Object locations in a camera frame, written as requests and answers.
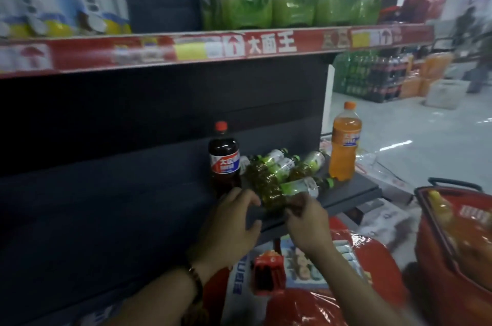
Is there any person's right hand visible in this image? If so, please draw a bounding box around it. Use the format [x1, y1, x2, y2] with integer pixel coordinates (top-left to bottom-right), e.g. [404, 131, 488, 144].
[284, 193, 334, 257]

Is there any person's left hand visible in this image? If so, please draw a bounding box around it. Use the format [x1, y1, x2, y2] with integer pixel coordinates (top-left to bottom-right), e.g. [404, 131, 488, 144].
[189, 187, 263, 273]

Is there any pile of green tea bottles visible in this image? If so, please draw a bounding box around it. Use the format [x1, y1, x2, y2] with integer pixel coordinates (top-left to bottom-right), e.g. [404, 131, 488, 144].
[244, 148, 336, 212]

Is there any large dark soda bottle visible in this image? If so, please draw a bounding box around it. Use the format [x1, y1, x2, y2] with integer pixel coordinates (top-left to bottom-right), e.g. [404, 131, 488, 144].
[208, 121, 242, 198]

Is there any large orange soda bottle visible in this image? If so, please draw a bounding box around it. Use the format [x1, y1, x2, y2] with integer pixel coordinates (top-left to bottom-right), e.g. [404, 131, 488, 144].
[329, 102, 363, 182]

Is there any dark grey metal shelf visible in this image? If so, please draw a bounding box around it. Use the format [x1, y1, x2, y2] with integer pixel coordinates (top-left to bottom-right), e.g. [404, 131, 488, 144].
[0, 0, 435, 326]

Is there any red shelf price strip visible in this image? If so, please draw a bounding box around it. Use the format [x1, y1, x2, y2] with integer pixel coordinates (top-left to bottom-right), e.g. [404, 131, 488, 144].
[0, 23, 435, 79]

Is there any blue pack of coloured sponges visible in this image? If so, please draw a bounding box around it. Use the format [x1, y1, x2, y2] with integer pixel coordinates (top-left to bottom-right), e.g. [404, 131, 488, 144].
[282, 237, 327, 284]

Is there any white striped pack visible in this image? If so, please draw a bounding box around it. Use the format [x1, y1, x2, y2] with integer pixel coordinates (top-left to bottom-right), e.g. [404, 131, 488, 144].
[332, 239, 358, 265]

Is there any small red pack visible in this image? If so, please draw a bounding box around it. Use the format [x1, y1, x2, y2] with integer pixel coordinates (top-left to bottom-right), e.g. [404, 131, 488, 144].
[252, 251, 287, 296]

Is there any red gold-flower packet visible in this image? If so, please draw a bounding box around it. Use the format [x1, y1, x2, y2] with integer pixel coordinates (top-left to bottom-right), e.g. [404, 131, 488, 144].
[201, 266, 231, 319]

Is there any crumpled white blue packet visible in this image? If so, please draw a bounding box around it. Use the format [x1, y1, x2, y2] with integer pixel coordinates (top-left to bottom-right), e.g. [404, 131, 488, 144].
[224, 260, 266, 326]

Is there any white carton box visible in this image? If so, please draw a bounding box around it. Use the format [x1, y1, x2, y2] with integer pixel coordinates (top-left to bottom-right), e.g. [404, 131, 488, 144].
[347, 198, 410, 242]

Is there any flat white red carton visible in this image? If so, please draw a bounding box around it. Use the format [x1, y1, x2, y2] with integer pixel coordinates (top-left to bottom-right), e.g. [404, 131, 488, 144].
[355, 151, 414, 204]

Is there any red plastic basket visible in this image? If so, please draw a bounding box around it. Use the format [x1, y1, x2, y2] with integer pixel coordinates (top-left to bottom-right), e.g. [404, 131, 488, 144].
[414, 177, 492, 326]

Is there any stack of drink bottle packs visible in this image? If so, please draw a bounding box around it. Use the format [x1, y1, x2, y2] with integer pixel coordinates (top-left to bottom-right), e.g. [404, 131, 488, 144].
[332, 51, 408, 104]

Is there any white plastic crate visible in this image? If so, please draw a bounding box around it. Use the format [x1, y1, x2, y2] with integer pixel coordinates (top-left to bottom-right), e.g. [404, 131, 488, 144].
[424, 79, 470, 109]

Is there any stack of orange drink packs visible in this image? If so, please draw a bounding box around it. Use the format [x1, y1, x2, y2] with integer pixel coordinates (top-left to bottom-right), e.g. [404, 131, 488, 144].
[399, 52, 454, 99]

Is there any dark beaded bracelet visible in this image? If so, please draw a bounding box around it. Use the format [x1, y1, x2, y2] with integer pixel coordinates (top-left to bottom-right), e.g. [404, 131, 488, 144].
[186, 264, 205, 306]

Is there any red wall poster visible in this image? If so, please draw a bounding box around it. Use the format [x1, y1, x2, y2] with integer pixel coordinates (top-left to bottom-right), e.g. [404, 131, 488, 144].
[399, 0, 450, 23]

